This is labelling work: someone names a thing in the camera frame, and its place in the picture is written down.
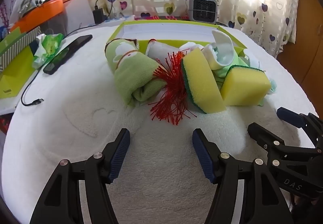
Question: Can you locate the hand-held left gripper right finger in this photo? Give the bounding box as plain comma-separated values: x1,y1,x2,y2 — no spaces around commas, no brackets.
192,128,294,224

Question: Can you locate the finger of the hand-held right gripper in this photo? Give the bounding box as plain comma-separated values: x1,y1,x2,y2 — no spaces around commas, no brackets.
247,122,322,164
277,107,323,150

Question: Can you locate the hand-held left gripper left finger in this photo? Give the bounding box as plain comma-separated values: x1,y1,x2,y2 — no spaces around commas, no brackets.
30,128,131,224

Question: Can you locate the yellow green scouring sponge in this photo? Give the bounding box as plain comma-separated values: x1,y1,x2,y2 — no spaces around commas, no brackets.
180,49,226,114
219,65,272,106

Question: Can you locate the red tassel knot ornament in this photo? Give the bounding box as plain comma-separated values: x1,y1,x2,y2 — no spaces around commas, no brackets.
149,49,198,126

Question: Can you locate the green towel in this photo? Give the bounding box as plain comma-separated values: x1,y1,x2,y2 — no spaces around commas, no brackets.
105,38,167,108

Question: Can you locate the small white mint sock bundle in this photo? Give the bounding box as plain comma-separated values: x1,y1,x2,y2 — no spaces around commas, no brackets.
202,30,261,70

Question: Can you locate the large white sock bundle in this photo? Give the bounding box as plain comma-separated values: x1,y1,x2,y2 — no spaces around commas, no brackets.
146,39,187,63

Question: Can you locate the lime green cardboard box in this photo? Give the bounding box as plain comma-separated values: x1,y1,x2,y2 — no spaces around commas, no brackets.
108,20,250,63

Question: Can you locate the brown wooden wardrobe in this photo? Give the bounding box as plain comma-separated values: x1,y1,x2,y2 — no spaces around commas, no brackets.
276,0,323,119

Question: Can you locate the black smartphone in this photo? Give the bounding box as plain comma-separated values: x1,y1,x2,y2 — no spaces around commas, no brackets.
43,34,93,75

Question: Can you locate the green tissue pack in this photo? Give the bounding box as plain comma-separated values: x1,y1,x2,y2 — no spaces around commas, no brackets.
32,33,64,69

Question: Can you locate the lime green box lid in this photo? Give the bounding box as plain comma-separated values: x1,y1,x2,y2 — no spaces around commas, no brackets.
0,45,41,115

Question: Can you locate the grey portable heater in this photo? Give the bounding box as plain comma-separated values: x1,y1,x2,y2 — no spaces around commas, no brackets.
189,0,218,25

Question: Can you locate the pink plaid blanket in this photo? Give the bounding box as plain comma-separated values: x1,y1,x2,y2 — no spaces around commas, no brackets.
134,14,192,22

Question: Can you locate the black charger adapter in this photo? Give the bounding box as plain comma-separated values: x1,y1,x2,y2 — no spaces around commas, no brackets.
93,8,104,23

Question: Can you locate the grey patterned cabinet front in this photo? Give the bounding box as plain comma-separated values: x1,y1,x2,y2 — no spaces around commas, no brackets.
39,10,68,36

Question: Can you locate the grey striped gift box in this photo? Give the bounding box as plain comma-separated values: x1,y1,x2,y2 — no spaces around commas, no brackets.
0,26,42,73

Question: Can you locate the orange tray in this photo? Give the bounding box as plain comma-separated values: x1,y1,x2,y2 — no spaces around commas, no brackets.
9,0,64,33

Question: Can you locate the black charging cable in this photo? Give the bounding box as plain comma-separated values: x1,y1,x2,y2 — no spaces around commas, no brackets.
21,0,116,106

